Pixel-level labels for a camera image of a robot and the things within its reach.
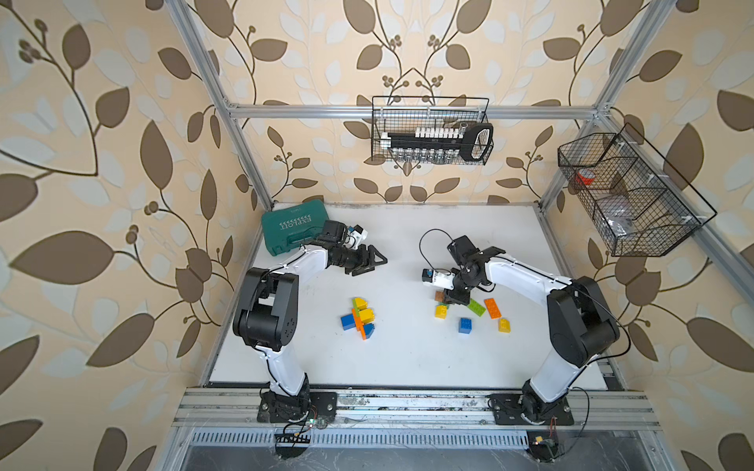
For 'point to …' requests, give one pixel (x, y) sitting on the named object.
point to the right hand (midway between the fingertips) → (449, 293)
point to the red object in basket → (583, 181)
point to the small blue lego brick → (348, 322)
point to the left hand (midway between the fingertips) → (375, 260)
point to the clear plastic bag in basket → (619, 213)
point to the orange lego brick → (358, 324)
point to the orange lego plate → (492, 308)
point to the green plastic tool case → (290, 226)
